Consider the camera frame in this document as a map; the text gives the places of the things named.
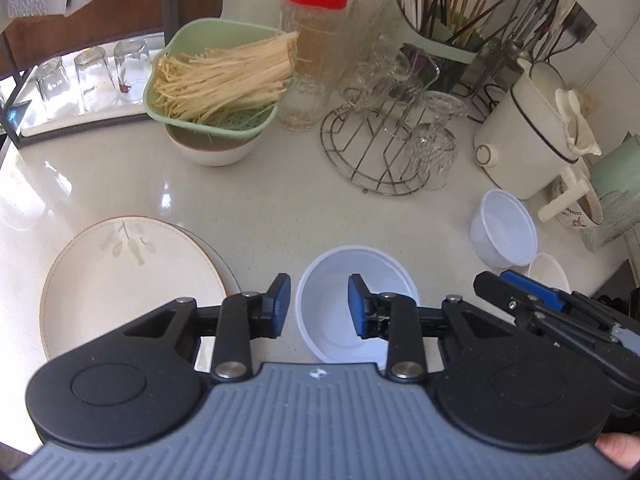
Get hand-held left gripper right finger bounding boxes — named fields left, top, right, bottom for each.
left=348, top=274, right=523, bottom=382

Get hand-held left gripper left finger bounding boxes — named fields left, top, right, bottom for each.
left=120, top=273, right=292, bottom=382

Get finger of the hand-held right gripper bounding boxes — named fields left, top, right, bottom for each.
left=500, top=269, right=573, bottom=311
left=473, top=271, right=568, bottom=336

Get small cream white bowl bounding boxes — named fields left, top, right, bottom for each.
left=526, top=252, right=572, bottom=295

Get white plastic bowl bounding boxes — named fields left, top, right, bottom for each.
left=295, top=245, right=421, bottom=372
left=468, top=189, right=539, bottom=268

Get white plate pink flower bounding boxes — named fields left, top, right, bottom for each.
left=174, top=224, right=243, bottom=297

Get white plate grey leaves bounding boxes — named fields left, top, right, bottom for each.
left=40, top=216, right=230, bottom=362

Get person's right hand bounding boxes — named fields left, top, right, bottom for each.
left=596, top=431, right=640, bottom=472

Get printed white mug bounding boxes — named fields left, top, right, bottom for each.
left=551, top=179, right=607, bottom=232

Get white electric pot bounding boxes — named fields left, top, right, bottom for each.
left=473, top=58, right=602, bottom=222

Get white ceramic bowl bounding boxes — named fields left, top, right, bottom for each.
left=164, top=122, right=264, bottom=167

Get clear patterned glass cup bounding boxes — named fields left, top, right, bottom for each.
left=404, top=91, right=460, bottom=192

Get dried noodles bundle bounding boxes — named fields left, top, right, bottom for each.
left=151, top=31, right=301, bottom=127

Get clear jar red lid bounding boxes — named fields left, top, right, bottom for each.
left=276, top=0, right=350, bottom=134

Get cluster of clear glass cups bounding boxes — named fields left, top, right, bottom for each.
left=344, top=0, right=418, bottom=111

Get green chopstick holder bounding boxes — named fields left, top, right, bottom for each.
left=395, top=0, right=495, bottom=97

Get white drip tray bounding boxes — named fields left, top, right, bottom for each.
left=19, top=32, right=168, bottom=139

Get clear drinking glass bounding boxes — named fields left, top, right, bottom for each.
left=73, top=46, right=121, bottom=114
left=35, top=56, right=74, bottom=117
left=112, top=37, right=152, bottom=107

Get green colander basket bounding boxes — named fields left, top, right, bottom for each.
left=143, top=18, right=301, bottom=137

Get black dish rack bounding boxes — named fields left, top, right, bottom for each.
left=0, top=0, right=224, bottom=150

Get brown cutting board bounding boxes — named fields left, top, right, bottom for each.
left=0, top=0, right=224, bottom=78

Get wire cup rack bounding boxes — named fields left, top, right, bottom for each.
left=319, top=85, right=460, bottom=196

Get wall rail with utensils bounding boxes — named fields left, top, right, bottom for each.
left=492, top=0, right=599, bottom=63

